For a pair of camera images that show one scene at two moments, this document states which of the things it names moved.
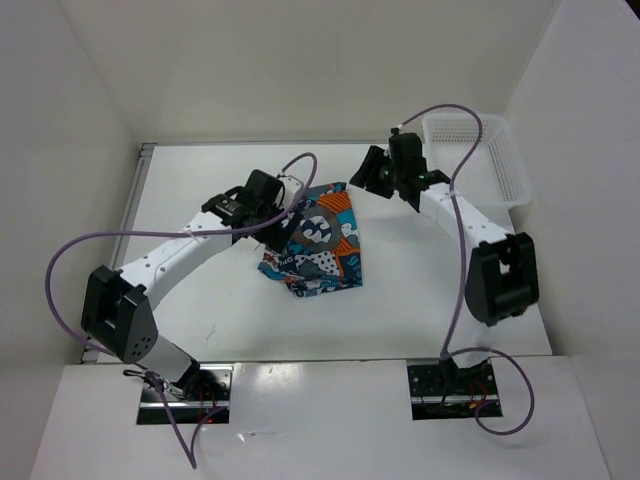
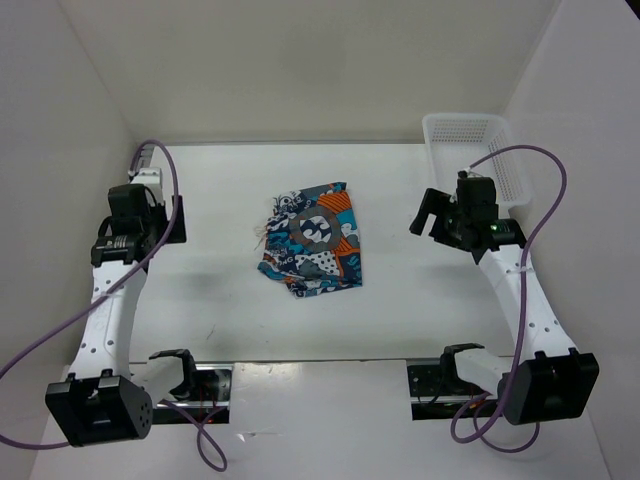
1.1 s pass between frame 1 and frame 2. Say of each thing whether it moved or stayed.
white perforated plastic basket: stayed
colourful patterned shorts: stayed
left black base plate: stayed
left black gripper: moved
